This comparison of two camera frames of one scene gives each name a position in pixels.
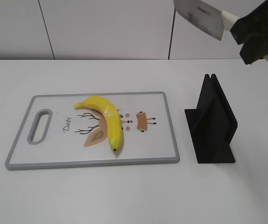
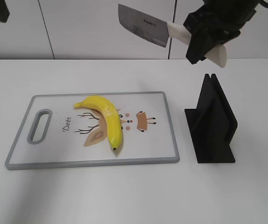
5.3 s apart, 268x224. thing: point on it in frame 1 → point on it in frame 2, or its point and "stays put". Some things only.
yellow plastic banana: [112, 115] stays put
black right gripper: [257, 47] → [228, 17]
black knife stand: [211, 124] stays put
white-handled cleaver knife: [213, 21] → [158, 31]
